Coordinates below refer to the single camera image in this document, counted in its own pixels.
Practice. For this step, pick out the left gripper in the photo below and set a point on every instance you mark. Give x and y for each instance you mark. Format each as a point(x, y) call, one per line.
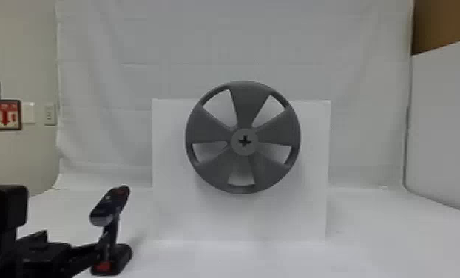
point(43, 258)

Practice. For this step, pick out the drill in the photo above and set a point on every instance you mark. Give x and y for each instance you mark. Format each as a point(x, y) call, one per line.
point(109, 205)

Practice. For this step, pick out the grey wheel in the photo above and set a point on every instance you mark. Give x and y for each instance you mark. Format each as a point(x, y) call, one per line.
point(210, 130)

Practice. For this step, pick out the white panel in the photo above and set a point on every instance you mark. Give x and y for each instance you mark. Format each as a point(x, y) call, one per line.
point(443, 128)
point(175, 209)

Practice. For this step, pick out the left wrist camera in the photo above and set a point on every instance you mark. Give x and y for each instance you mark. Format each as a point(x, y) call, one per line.
point(3, 205)

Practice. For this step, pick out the white light switch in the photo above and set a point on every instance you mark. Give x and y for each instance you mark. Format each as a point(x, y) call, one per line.
point(50, 114)

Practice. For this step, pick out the white wall plate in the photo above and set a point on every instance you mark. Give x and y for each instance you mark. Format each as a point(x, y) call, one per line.
point(28, 112)

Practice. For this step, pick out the red wall sign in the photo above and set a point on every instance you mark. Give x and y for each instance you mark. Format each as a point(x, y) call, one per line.
point(5, 114)

